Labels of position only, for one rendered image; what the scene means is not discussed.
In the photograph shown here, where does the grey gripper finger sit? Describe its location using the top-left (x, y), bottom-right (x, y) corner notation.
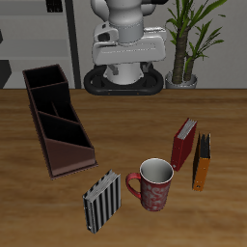
top-left (108, 64), bottom-right (120, 76)
top-left (141, 62), bottom-right (153, 73)

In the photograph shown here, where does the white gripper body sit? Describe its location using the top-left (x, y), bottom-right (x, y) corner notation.
top-left (92, 26), bottom-right (168, 67)

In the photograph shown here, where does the dark brown desk caddy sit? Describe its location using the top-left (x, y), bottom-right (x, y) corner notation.
top-left (21, 63), bottom-right (98, 180)

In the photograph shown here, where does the red book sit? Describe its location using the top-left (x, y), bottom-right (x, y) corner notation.
top-left (170, 117), bottom-right (199, 173)

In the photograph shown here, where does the orange book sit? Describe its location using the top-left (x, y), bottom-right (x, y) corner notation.
top-left (191, 131), bottom-right (212, 193)

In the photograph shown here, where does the black and white striped book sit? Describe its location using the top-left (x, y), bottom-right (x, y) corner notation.
top-left (82, 169), bottom-right (123, 235)

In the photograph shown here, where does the green pot plant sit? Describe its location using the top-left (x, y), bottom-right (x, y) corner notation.
top-left (164, 0), bottom-right (229, 91)

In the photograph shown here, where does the grey shelf unit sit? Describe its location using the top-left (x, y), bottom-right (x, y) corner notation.
top-left (0, 0), bottom-right (76, 90)

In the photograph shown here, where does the red patterned mug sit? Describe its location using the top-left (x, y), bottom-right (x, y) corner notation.
top-left (124, 157), bottom-right (176, 212)

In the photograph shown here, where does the flat black base plate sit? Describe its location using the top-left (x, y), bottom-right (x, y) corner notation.
top-left (83, 65), bottom-right (165, 96)

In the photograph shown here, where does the dark grey post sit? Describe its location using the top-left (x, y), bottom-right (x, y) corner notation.
top-left (64, 0), bottom-right (82, 90)

